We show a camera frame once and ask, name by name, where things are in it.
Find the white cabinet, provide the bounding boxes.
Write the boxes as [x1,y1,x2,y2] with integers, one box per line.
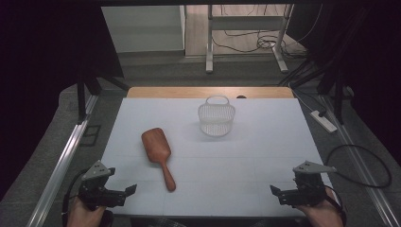
[101,5,186,54]

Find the white power strip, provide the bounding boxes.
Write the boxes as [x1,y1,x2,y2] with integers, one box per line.
[309,110,338,133]

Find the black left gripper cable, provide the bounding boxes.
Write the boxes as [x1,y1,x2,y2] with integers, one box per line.
[61,168,91,227]

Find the white plastic mesh basket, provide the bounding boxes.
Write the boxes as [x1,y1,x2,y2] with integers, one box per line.
[197,95,236,137]

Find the aluminium rail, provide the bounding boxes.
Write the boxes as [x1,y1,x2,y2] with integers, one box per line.
[26,94,99,227]
[317,94,401,227]

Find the white foam table cover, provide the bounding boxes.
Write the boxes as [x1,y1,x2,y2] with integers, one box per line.
[100,97,345,218]

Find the black looped floor cable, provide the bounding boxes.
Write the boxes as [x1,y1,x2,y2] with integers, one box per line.
[325,144,392,189]

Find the person's right hand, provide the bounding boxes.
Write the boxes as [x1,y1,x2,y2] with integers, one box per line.
[295,194,345,227]

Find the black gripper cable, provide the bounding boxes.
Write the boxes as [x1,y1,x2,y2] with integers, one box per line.
[61,168,91,227]
[323,184,348,225]

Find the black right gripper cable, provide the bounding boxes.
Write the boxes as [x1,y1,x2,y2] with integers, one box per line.
[323,184,348,225]

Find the tangle of thin floor cables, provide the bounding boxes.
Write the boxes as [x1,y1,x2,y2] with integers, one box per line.
[211,4,324,60]

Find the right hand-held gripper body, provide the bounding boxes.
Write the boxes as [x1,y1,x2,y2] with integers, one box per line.
[278,160,338,209]

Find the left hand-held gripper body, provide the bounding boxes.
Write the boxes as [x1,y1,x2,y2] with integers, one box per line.
[78,160,128,211]

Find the black curtain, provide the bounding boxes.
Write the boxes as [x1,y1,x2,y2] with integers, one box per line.
[0,0,125,202]
[285,2,401,159]

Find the black tripod stand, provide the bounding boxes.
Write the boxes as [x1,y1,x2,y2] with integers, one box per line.
[277,59,348,125]
[76,62,131,125]

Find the person's left hand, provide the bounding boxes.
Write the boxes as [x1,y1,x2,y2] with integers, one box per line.
[65,197,108,227]

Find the brown wooden hairbrush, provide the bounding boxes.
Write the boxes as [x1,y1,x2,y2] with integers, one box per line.
[141,127,177,193]

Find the white metal stand frame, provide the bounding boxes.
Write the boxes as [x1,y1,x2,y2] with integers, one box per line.
[205,3,295,75]

